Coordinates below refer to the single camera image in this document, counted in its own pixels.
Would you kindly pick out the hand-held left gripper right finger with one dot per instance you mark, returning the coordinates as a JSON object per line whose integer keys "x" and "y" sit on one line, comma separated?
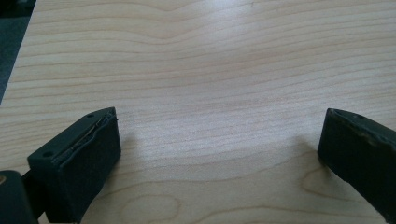
{"x": 358, "y": 152}

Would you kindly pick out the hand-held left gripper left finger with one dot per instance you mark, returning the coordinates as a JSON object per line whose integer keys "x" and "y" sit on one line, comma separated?
{"x": 77, "y": 161}

